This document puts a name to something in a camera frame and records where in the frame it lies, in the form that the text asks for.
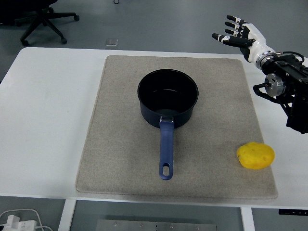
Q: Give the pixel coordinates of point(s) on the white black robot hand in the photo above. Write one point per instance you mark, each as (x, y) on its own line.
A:
(255, 43)

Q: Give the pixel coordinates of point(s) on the silver floor socket plate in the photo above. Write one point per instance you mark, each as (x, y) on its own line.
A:
(111, 42)

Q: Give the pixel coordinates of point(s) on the beige grey table mat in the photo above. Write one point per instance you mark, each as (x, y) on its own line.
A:
(120, 144)

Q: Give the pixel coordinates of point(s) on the grey metal plate with screws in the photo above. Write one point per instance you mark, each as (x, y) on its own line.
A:
(156, 226)

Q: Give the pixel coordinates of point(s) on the yellow potato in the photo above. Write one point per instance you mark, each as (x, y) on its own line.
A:
(255, 155)

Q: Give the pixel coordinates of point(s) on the white power strip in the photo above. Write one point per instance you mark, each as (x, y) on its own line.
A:
(21, 225)

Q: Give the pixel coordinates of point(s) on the white table leg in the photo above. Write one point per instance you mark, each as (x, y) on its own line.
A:
(66, 216)
(247, 220)

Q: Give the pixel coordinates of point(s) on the black table control panel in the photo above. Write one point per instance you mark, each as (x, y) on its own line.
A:
(293, 212)

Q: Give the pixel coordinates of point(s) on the black office chair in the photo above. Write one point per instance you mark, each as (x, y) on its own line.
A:
(38, 16)

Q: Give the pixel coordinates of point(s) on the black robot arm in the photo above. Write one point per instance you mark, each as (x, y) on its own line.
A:
(288, 69)

